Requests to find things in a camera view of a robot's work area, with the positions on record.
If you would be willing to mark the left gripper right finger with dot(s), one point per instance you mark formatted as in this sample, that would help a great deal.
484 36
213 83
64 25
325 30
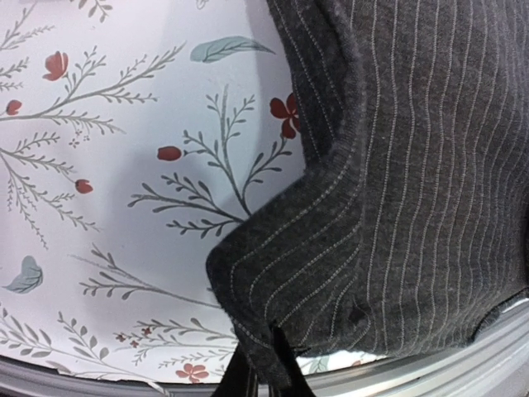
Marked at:
298 385

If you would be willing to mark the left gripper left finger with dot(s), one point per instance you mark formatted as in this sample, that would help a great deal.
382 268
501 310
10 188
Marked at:
239 379

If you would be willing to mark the black pinstriped long sleeve shirt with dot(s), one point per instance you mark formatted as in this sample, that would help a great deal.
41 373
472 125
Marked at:
408 231

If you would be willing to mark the floral patterned table mat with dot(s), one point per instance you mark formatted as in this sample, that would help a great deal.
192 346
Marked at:
135 137

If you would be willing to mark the aluminium front rail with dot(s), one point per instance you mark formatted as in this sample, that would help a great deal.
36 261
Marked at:
495 365

